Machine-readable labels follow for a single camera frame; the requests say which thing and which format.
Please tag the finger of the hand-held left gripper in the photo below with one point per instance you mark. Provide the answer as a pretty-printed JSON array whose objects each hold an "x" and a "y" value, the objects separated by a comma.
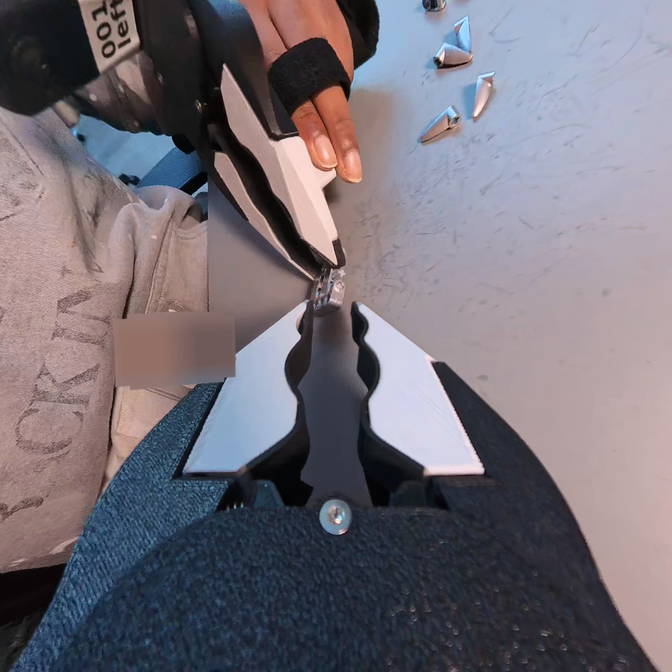
[
  {"x": 289, "y": 179},
  {"x": 257, "y": 210}
]

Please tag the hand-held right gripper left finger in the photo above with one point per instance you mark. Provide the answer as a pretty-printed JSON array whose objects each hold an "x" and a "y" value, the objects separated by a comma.
[{"x": 247, "y": 420}]

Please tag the small grey beam assembly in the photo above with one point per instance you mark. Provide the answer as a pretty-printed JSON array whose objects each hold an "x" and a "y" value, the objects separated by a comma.
[{"x": 328, "y": 286}]

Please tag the grey desk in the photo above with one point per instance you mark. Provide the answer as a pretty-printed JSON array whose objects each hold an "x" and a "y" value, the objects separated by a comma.
[{"x": 546, "y": 315}]

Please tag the person's left hand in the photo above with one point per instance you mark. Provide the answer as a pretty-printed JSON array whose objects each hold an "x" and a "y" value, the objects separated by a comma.
[{"x": 326, "y": 126}]

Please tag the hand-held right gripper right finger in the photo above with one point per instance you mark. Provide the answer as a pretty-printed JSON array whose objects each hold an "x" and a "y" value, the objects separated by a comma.
[{"x": 420, "y": 420}]

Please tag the small grey connector piece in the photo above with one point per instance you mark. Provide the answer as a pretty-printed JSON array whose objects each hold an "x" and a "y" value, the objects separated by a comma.
[{"x": 434, "y": 3}]

